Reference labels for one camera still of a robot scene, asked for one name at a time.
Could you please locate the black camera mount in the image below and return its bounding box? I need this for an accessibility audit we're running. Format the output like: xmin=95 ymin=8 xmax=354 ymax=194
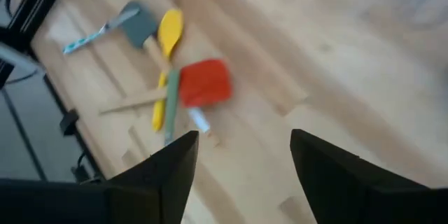
xmin=58 ymin=109 xmax=80 ymax=137

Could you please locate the red spatula wooden handle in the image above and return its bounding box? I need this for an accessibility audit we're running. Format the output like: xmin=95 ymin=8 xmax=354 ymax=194
xmin=99 ymin=58 xmax=234 ymax=116

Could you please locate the yellow plastic spoon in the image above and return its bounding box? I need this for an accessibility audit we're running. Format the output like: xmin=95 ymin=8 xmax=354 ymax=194
xmin=151 ymin=8 xmax=185 ymax=132

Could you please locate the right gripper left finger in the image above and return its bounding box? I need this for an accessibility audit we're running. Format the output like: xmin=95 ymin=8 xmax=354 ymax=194
xmin=104 ymin=130 xmax=200 ymax=224

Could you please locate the green-handled knife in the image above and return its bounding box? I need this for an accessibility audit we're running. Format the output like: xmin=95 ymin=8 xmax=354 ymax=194
xmin=163 ymin=69 xmax=181 ymax=147

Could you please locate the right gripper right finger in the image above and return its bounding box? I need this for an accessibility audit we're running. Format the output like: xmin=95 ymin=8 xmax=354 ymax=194
xmin=289 ymin=128 xmax=430 ymax=224

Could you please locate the black rig frame post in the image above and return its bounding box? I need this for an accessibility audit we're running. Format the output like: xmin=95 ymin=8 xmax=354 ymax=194
xmin=0 ymin=0 xmax=73 ymax=52

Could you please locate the pale-handled patterned knife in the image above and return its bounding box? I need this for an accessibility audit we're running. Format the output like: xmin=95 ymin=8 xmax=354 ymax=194
xmin=62 ymin=6 xmax=141 ymax=56

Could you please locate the black cable clamp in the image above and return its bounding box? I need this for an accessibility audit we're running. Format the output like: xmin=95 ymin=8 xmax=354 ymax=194
xmin=71 ymin=150 xmax=92 ymax=183

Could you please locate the grey spatula wooden handle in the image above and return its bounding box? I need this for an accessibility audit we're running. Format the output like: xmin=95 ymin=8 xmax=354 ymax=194
xmin=118 ymin=0 xmax=221 ymax=147

